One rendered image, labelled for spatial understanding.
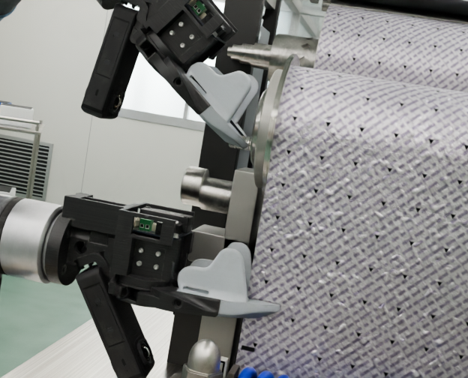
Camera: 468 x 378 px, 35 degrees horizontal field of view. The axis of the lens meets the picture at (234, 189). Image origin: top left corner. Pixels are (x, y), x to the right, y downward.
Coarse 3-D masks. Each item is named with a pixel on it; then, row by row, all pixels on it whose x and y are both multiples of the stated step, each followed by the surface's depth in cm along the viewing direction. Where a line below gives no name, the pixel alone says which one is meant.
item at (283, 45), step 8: (280, 40) 94; (288, 40) 94; (296, 40) 94; (304, 40) 94; (312, 40) 94; (272, 48) 94; (280, 48) 93; (288, 48) 93; (296, 48) 93; (304, 48) 94; (312, 48) 93; (272, 56) 94; (280, 56) 93; (288, 56) 93; (304, 56) 93; (312, 56) 93; (272, 64) 94; (280, 64) 94; (304, 64) 93; (312, 64) 93; (272, 72) 94
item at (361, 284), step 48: (288, 192) 66; (288, 240) 66; (336, 240) 66; (384, 240) 65; (432, 240) 64; (288, 288) 67; (336, 288) 66; (384, 288) 65; (432, 288) 64; (240, 336) 68; (288, 336) 67; (336, 336) 66; (384, 336) 65; (432, 336) 65
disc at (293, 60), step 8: (296, 56) 71; (288, 64) 67; (296, 64) 72; (288, 72) 67; (280, 80) 66; (280, 88) 65; (280, 96) 65; (280, 104) 66; (272, 112) 65; (272, 120) 65; (272, 128) 65; (272, 136) 65; (272, 144) 66; (264, 160) 66; (264, 168) 66; (264, 176) 66; (264, 184) 67; (264, 192) 68
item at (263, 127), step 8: (280, 72) 70; (272, 80) 68; (272, 88) 68; (272, 96) 67; (264, 104) 67; (272, 104) 67; (264, 112) 67; (264, 120) 67; (264, 128) 67; (256, 136) 67; (264, 136) 67; (256, 144) 67; (264, 144) 67; (256, 152) 67; (264, 152) 67; (256, 160) 68; (256, 168) 68; (256, 176) 69; (256, 184) 71
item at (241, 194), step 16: (240, 176) 74; (208, 192) 76; (224, 192) 76; (240, 192) 74; (256, 192) 74; (208, 208) 77; (224, 208) 76; (240, 208) 74; (256, 208) 75; (240, 224) 75; (256, 224) 77; (208, 240) 75; (224, 240) 75; (240, 240) 75; (192, 256) 76; (208, 256) 75; (208, 320) 77; (224, 320) 76; (240, 320) 78; (208, 336) 77; (224, 336) 77; (224, 352) 77
